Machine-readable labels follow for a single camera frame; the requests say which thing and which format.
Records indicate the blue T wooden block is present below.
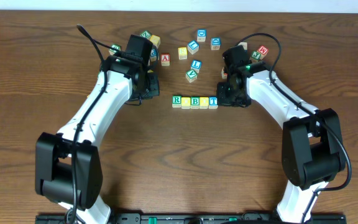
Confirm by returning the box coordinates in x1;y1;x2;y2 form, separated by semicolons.
208;96;218;109

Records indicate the green R wooden block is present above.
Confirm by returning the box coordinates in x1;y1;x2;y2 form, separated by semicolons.
172;95;181;108

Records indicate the green B wooden block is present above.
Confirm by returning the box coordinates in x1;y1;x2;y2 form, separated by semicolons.
190;96;200;109

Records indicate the yellow O wooden block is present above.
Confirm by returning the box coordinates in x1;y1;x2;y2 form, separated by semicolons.
181;96;191;110

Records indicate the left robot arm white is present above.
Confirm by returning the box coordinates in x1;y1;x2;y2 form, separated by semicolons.
35;56;160;223

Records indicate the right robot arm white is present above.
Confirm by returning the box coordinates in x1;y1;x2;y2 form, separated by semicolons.
217;62;349;223

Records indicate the red A wooden block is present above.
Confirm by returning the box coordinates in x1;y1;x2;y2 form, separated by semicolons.
160;54;170;67

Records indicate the blue P wooden block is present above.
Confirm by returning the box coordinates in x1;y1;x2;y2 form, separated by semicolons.
150;49;158;62

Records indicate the green V block centre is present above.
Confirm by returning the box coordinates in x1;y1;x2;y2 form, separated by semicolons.
185;69;198;83

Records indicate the blue L wooden block lower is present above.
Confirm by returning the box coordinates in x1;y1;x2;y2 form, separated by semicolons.
191;60;202;73

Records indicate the blue l wooden block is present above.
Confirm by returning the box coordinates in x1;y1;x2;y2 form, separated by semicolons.
191;60;202;73
187;40;200;55

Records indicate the yellow wooden block near Z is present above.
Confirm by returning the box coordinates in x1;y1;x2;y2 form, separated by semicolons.
150;35;161;48

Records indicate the green J block right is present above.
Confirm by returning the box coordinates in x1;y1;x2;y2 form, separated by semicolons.
250;51;262;63

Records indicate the green J wooden block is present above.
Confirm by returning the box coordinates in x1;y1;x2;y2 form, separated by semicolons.
109;44;121;55

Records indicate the yellow S wooden block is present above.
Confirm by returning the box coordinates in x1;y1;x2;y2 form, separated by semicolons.
178;47;188;60

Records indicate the green Z wooden block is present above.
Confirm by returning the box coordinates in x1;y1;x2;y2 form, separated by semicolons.
140;30;152;40

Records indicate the blue X wooden block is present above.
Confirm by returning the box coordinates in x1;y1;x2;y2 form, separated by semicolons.
239;42;247;50

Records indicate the blue D wooden block right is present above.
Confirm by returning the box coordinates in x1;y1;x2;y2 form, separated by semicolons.
211;37;221;50

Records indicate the blue d wooden block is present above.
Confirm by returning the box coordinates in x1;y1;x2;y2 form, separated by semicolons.
211;37;221;50
196;29;206;42

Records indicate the red block far right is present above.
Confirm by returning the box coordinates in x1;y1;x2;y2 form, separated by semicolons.
257;45;269;60

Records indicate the blue L wooden block upper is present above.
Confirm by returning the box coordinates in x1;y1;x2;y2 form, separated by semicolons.
187;40;200;55

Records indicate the blue D wooden block top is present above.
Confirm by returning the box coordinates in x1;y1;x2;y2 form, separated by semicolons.
196;29;206;42

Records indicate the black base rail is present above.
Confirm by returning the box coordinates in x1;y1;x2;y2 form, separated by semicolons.
35;212;347;224

